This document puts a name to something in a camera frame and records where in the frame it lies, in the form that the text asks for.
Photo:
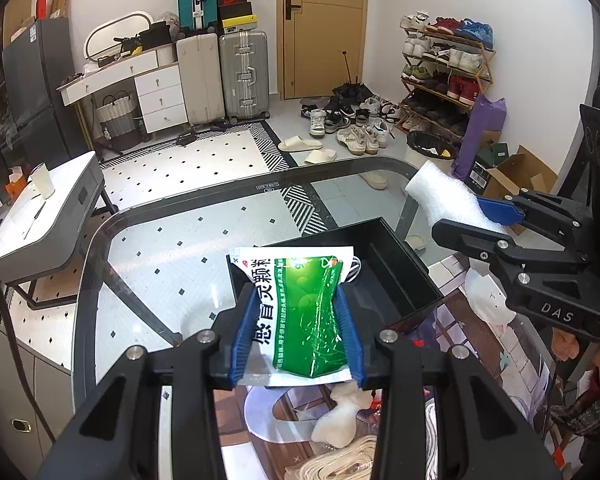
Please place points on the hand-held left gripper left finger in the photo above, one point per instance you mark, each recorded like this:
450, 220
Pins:
245, 330

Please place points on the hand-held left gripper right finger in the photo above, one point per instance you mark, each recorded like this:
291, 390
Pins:
352, 330

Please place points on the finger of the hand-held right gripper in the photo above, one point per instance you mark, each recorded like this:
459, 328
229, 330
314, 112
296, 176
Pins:
500, 210
470, 240

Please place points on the green medicine packet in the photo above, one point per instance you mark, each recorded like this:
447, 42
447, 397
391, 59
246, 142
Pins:
305, 310

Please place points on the large white foam sheet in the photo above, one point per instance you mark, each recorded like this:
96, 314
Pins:
445, 190

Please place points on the black cardboard box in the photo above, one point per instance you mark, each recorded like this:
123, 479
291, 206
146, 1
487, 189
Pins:
395, 280

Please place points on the white and blue plush toy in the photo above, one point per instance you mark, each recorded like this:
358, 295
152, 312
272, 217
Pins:
340, 417

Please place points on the person's right hand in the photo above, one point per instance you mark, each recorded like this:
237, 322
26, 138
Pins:
570, 347

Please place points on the open cardboard box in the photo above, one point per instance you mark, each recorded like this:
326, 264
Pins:
520, 180

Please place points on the beige slipper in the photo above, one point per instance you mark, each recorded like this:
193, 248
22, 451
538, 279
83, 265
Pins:
321, 156
416, 242
374, 180
300, 143

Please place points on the dark green box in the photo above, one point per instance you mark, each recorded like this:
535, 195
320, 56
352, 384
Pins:
497, 152

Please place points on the printed cartoon mat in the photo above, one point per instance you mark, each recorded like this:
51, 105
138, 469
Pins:
500, 360

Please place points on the purple fabric bag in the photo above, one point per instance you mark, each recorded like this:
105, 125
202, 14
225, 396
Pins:
482, 135

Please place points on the person's patterned clothing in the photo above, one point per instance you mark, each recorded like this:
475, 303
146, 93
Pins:
590, 410

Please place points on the pile of scattered shoes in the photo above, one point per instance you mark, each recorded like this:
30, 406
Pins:
355, 130

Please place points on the wooden shoe rack with shoes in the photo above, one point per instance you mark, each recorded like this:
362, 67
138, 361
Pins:
450, 55

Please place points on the black umbrella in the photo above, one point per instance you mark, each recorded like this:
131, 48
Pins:
352, 92

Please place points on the small black floor device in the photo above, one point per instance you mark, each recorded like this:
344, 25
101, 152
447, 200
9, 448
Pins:
186, 138

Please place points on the grey side cabinet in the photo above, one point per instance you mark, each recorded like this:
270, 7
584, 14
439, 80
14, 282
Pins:
20, 385

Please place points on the white coffee table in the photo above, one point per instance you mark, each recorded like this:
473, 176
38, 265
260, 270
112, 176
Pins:
40, 220

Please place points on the wooden door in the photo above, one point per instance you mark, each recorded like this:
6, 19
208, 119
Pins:
325, 50

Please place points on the thin dark pen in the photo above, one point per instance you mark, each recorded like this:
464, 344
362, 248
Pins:
35, 217

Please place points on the woven laundry basket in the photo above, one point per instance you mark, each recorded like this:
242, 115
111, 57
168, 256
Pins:
117, 117

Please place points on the white dressing table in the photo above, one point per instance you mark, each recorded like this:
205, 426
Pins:
160, 95

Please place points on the white cup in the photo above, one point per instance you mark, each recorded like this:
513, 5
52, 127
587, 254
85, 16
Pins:
42, 182

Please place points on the beige suitcase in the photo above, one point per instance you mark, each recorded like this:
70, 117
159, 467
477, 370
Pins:
200, 80

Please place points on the silver suitcase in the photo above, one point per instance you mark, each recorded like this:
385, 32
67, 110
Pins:
242, 75

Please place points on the orange tissue box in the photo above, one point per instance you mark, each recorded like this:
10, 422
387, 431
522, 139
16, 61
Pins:
16, 187

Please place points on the yellow and black shoe box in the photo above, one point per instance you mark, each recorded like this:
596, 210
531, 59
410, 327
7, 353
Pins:
240, 24

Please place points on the black bag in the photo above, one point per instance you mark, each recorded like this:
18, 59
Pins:
155, 35

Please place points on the grey plastic bag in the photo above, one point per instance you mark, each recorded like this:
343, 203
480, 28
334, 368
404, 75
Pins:
169, 22

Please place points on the plain black shoe box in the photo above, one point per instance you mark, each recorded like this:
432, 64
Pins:
237, 11

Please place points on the oval white-framed mirror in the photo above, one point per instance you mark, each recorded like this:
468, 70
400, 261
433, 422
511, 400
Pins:
115, 35

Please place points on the red and black shoe box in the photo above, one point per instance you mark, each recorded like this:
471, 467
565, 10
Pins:
235, 0

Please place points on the dark grey fridge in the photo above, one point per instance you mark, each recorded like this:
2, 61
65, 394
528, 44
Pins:
35, 75

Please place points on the red paper bag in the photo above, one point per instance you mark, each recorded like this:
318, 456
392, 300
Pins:
41, 5

